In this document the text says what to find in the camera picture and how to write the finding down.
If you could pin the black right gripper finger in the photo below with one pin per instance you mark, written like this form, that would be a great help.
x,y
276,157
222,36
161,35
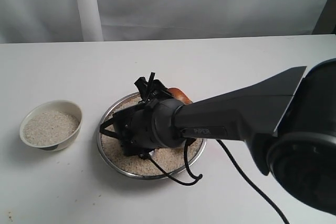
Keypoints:
x,y
156,90

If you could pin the white backdrop curtain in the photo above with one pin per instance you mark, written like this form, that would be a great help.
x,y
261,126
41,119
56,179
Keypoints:
x,y
116,20

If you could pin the round steel rice tray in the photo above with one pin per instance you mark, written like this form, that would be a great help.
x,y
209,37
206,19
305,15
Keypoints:
x,y
170,160

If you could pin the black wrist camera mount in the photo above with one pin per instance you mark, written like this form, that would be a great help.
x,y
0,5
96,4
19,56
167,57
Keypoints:
x,y
130,150

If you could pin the white ceramic rice bowl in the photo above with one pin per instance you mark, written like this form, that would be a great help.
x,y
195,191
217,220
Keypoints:
x,y
52,126

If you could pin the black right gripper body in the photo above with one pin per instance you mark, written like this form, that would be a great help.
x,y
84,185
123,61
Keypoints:
x,y
135,125

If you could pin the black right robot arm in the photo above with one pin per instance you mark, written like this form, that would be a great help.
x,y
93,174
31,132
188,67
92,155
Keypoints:
x,y
287,122

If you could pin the brown wooden cup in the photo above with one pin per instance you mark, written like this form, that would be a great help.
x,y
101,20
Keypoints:
x,y
179,95

